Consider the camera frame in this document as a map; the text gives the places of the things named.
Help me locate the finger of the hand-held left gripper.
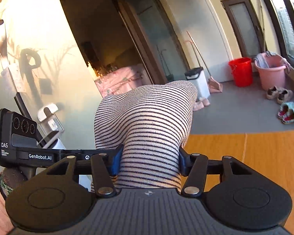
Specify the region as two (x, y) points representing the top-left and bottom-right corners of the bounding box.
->
(64, 149), (118, 161)

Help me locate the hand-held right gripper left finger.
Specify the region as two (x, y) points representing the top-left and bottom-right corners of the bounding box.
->
(46, 145), (124, 197)

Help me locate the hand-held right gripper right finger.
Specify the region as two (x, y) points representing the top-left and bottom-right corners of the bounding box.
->
(179, 147), (256, 197)

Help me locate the beige striped knit garment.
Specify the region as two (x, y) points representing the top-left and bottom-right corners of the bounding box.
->
(91, 80), (198, 193)

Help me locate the person's left forearm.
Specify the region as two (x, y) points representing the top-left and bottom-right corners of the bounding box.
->
(0, 168), (27, 230)

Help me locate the white cylindrical appliance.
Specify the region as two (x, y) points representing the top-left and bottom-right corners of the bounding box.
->
(51, 138), (71, 150)

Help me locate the black stand pole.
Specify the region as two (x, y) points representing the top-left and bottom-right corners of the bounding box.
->
(0, 19), (43, 142)

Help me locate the white trash bin black lid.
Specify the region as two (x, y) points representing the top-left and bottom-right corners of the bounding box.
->
(184, 67), (211, 99)

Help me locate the bed with pink bedding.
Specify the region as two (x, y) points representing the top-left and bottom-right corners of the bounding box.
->
(94, 64), (152, 98)

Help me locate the pink dustpan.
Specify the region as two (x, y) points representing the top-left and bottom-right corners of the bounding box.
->
(208, 78), (223, 93)

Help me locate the red plastic bucket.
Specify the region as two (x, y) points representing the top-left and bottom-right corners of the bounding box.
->
(228, 57), (253, 88)

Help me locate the beige sneaker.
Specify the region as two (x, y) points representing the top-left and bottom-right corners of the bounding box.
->
(277, 89), (294, 104)
(267, 86), (282, 100)

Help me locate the pink plastic basin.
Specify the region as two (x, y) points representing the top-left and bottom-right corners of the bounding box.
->
(254, 53), (288, 91)

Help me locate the cloth in pink basin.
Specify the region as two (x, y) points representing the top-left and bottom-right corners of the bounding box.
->
(253, 51), (277, 68)

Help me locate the dark framed glass door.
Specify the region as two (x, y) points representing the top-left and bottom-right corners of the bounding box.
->
(221, 0), (266, 59)

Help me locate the white wall hook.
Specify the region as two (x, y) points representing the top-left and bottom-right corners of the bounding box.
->
(37, 103), (64, 131)

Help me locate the dark window frame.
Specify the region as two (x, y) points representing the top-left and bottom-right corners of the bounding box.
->
(255, 0), (294, 74)

